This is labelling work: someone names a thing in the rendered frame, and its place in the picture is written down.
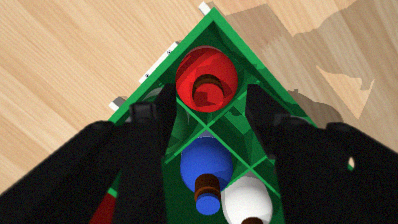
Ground blue bottle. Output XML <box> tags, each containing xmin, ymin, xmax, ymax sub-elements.
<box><xmin>180</xmin><ymin>129</ymin><xmax>233</xmax><ymax>215</ymax></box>

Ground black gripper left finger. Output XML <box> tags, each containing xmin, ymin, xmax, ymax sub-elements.
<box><xmin>0</xmin><ymin>83</ymin><xmax>177</xmax><ymax>224</ymax></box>

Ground green crate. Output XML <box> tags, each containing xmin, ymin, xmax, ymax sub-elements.
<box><xmin>107</xmin><ymin>7</ymin><xmax>318</xmax><ymax>224</ymax></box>

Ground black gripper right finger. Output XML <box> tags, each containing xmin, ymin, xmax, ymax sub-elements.
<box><xmin>245</xmin><ymin>84</ymin><xmax>398</xmax><ymax>224</ymax></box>

